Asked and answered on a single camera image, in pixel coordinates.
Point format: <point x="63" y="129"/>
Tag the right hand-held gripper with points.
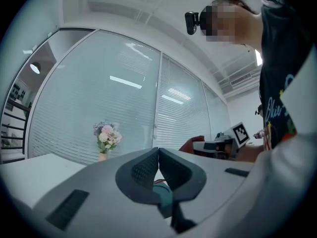
<point x="240" y="134"/>

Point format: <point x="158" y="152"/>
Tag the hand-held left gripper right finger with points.
<point x="205" y="182"/>

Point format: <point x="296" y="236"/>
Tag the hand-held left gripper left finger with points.
<point x="104" y="182"/>

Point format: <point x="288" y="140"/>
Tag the red-brown cloth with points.
<point x="188" y="144"/>

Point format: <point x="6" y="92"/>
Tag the dark blue tray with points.
<point x="164" y="201"/>

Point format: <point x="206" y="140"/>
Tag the person's right forearm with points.
<point x="250" y="154"/>

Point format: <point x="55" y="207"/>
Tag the pink vase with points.
<point x="102" y="157"/>

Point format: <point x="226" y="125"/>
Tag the pastel artificial flower bouquet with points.
<point x="107" y="136"/>

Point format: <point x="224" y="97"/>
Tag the white air-conditioning vent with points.
<point x="240" y="79"/>

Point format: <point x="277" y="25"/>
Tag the white window blinds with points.
<point x="99" y="95"/>

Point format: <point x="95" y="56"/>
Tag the long ceiling light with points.
<point x="258" y="57"/>

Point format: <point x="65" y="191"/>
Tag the person's black printed t-shirt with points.
<point x="277" y="71"/>

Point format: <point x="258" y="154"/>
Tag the shelf with black railings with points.
<point x="15" y="123"/>

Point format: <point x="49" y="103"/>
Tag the person's head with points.
<point x="230" y="21"/>

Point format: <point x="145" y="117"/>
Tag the round pendant lamp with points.
<point x="35" y="68"/>

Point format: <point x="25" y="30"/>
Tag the black head-mounted camera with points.
<point x="192" y="22"/>

